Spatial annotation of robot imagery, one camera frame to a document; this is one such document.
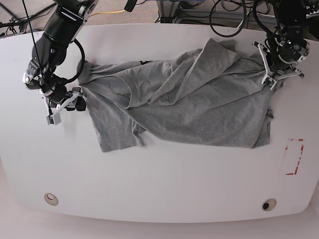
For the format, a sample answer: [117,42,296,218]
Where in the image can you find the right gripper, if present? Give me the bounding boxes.
[39,85,87,116]

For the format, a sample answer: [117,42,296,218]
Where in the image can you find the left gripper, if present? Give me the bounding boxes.
[252,41,305,85]

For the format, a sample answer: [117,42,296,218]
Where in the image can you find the grey printed T-shirt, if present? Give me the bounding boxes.
[78,39,274,152]

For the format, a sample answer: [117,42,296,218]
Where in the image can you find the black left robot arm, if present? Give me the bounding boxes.
[251,0,310,89]

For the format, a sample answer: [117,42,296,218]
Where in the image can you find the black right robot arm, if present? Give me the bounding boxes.
[22,0,98,124]

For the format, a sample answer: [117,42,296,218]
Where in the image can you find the white power strip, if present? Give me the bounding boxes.
[306,8,319,18]

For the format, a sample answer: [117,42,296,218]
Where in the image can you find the red tape rectangle marking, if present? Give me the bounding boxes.
[283,138,305,175]

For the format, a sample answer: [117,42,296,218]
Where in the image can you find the black tripod stand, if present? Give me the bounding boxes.
[0,3,57,38]

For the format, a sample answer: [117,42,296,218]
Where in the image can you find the open table grommet hole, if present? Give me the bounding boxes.
[262,198,277,212]

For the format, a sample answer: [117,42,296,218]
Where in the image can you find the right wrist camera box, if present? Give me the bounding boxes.
[46,114,61,125]

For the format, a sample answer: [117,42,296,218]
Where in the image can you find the yellow cable on floor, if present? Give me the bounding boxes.
[89,8,127,18]

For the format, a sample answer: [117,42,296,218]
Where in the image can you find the aluminium frame stand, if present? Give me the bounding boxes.
[157,0,275,30]

